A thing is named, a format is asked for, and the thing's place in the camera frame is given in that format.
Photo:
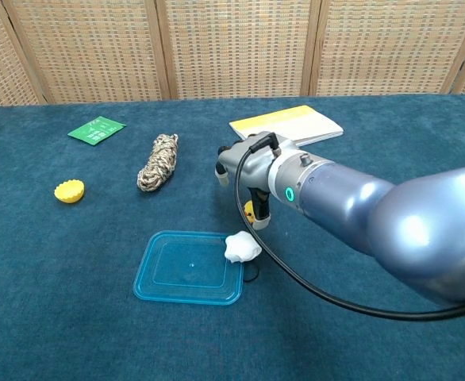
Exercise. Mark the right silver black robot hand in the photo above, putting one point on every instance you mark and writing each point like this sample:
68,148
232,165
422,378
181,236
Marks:
252,166

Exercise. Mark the small orange toy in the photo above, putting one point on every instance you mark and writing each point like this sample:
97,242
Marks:
249,212

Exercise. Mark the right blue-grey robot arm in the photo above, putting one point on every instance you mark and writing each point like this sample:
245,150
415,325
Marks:
375,206

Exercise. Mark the yellow and white notebook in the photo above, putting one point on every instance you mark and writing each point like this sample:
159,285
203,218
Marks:
292,121

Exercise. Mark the woven wooden folding screen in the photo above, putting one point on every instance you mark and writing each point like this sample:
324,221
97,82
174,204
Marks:
232,47

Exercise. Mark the blue transparent plastic lid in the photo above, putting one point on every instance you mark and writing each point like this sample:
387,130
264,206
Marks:
185,274

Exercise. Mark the green printed sachet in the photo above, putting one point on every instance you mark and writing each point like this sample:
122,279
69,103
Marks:
95,130

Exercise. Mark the yellow round scalloped cap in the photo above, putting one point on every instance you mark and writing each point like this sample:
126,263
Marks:
70,192

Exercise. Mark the blue carpet table cover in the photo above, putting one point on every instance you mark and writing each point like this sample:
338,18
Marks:
58,278

